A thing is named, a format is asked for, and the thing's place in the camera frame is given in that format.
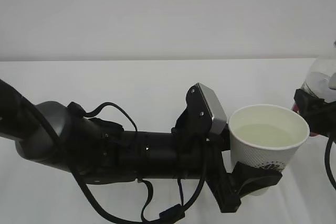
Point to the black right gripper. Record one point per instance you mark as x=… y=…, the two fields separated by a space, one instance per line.
x=310 y=108

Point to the clear water bottle red label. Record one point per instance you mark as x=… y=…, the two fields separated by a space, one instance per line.
x=317 y=79

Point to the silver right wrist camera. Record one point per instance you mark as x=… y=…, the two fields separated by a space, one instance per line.
x=332 y=82

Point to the white paper cup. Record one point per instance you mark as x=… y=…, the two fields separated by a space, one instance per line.
x=265 y=136

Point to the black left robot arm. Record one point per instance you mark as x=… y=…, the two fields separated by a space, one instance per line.
x=99 y=152

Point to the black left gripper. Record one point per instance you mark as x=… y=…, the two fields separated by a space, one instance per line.
x=198 y=145

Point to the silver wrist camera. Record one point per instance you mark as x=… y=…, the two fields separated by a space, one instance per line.
x=206 y=115
x=332 y=82

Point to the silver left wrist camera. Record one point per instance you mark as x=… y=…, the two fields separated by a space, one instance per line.
x=206 y=115

